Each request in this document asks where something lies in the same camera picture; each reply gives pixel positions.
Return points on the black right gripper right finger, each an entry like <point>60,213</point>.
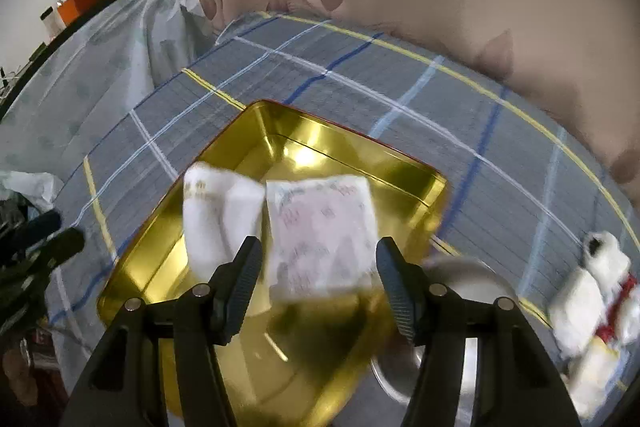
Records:
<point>432,317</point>

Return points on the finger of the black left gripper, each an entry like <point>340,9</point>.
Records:
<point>47,256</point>
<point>32,232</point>

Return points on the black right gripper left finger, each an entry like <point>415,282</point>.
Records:
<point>207,316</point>

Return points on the white printed cloth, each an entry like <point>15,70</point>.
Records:
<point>324,234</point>

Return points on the white yellow trimmed towel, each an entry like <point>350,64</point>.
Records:
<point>589,377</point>

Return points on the red and white garment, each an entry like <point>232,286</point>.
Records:
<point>621,324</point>

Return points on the silver metal bowl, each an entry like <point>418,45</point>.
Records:
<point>397,367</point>

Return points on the gold metal tin tray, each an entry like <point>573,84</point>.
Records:
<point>318,314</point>

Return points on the grey plaid bed sheet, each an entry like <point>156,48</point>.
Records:
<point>523,189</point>

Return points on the pale green patterned cloth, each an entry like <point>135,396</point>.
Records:
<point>108,89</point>

